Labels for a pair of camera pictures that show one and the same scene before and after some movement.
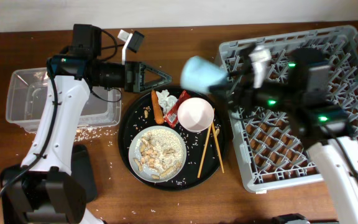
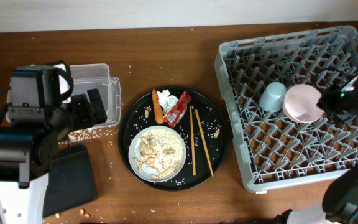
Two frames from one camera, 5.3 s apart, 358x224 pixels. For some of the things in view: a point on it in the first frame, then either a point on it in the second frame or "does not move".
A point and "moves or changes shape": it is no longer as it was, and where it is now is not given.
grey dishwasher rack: (268, 155) does not move
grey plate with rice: (157, 154) does not move
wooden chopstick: (206, 145) → (192, 139)
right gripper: (245, 89) → (324, 102)
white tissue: (166, 101) does not move
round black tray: (173, 139) does not move
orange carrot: (158, 112) does not move
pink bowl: (194, 114) moves or changes shape
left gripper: (140, 86) → (87, 119)
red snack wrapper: (171, 118) does not move
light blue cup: (199, 75) moves or changes shape
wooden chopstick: (217, 147) → (203, 142)
